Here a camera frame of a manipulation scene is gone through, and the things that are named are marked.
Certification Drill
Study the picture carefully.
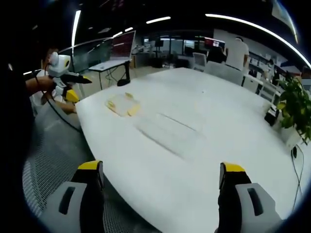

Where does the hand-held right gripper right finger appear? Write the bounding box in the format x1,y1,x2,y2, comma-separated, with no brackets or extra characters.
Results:
215,162,288,233

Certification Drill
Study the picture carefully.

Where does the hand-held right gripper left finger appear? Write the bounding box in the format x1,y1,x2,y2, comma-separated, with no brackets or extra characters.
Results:
40,160,105,233

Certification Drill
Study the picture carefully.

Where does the person's left hand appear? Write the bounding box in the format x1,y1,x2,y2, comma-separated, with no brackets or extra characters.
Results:
35,74,56,94

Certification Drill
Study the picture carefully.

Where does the white side desk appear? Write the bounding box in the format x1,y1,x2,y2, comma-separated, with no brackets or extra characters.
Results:
88,58,133,91

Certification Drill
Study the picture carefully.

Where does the ceiling light strip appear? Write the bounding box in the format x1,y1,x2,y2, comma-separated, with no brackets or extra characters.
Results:
71,9,82,47
145,16,172,25
205,13,311,69

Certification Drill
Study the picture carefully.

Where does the clear bag with yellow items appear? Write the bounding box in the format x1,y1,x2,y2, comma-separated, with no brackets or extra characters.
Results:
105,94,139,117

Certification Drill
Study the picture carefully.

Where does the grey mesh chair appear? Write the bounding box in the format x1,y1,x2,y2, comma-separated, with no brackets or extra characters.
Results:
22,104,156,233

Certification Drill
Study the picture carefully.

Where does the computer monitor with red screen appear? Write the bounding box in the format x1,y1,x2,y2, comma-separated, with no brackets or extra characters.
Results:
110,30,137,61

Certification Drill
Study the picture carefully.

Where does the person's black clothing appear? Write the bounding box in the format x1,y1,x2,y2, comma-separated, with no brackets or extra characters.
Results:
0,92,36,209

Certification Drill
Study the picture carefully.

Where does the white plant pot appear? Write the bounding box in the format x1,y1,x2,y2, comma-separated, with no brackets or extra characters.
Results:
284,126,310,149

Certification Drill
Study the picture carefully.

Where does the black box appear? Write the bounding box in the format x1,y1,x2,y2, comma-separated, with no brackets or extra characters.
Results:
264,106,280,127

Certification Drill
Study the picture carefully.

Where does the green potted plant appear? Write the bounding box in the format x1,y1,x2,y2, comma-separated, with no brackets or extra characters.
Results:
276,74,311,145

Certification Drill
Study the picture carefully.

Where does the white office chair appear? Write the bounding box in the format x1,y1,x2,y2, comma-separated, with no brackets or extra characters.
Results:
192,52,207,71

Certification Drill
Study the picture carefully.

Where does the grey office chair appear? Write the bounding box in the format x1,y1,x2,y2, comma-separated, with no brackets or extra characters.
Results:
203,60,245,86

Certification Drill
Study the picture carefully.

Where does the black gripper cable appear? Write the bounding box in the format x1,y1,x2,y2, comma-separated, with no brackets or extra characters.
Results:
42,91,82,133

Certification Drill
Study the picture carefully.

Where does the thin black cable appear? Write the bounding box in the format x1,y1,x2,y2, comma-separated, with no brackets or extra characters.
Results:
291,143,306,212

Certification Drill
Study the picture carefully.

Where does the wall screen with red picture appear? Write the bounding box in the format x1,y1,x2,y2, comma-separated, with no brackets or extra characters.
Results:
204,37,226,48

